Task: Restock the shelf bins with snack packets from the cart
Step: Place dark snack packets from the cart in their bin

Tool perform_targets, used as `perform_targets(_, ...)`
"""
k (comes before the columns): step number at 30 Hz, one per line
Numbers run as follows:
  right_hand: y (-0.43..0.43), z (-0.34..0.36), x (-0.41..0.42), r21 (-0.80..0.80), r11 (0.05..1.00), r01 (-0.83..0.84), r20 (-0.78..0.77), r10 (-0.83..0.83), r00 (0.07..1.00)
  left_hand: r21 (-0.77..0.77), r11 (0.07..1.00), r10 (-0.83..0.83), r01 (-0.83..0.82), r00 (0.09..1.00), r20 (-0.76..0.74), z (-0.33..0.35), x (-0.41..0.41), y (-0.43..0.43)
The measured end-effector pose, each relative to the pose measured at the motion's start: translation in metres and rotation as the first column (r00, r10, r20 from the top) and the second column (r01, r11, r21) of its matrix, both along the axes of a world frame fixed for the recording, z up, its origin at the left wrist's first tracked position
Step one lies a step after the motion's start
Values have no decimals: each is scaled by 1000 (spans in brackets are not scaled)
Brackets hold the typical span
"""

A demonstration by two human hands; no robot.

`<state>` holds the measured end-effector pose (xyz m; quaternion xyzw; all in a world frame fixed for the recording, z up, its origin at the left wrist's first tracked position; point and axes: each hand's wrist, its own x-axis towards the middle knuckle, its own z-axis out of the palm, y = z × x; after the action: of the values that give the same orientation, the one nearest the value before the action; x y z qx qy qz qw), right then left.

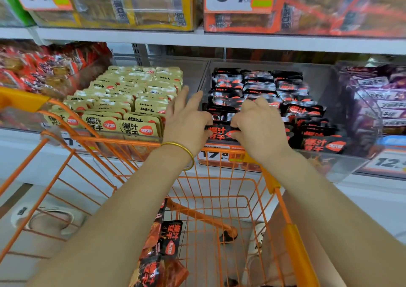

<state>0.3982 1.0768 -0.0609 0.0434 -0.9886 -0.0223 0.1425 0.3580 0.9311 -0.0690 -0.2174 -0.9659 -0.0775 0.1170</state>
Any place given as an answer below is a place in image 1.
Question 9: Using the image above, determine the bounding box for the pile of purple packets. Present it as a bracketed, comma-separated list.
[343, 64, 406, 135]

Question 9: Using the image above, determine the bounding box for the person's right forearm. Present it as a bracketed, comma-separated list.
[261, 150, 406, 287]

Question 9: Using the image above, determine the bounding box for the orange blue shelf price tag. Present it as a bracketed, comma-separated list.
[358, 136, 406, 178]

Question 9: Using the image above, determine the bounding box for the stack of green packets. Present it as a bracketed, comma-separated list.
[0, 0, 36, 27]

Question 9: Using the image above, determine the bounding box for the stack of orange trimmed packets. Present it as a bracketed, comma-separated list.
[203, 0, 406, 38]

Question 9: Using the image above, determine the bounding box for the person's right white sandal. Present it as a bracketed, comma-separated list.
[244, 222, 267, 278]

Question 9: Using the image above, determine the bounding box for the pile of black orange snacks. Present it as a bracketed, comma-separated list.
[130, 198, 191, 287]

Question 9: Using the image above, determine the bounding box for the person's left white sandal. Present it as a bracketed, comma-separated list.
[11, 204, 86, 237]

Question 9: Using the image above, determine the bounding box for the person's white sandal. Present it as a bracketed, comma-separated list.
[11, 204, 86, 237]
[244, 222, 267, 278]

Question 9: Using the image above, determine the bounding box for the person's left forearm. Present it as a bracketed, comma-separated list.
[25, 144, 194, 287]

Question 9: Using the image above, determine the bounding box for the orange shopping cart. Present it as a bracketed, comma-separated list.
[0, 87, 321, 287]

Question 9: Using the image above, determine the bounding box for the black flame print snack packet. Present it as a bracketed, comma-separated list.
[204, 124, 243, 145]

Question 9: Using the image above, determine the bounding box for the person's left hand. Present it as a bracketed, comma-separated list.
[162, 86, 214, 160]

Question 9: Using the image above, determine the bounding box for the pile of red tan packets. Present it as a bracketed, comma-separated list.
[0, 41, 112, 100]

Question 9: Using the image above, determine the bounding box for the person's right leg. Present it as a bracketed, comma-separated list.
[266, 191, 348, 287]

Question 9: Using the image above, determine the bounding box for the row of black orange snacks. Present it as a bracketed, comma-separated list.
[273, 71, 348, 154]
[203, 68, 245, 126]
[241, 71, 280, 107]

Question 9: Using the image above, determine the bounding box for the row of yellow orange snacks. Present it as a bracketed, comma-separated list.
[121, 68, 185, 140]
[39, 66, 137, 131]
[81, 68, 159, 137]

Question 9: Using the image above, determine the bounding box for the stack of yellow trimmed packets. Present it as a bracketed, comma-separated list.
[28, 0, 203, 32]

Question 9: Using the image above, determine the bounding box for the person's right hand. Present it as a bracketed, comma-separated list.
[228, 98, 293, 167]

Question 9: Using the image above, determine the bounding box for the gold bracelet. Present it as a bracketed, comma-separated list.
[160, 141, 195, 171]

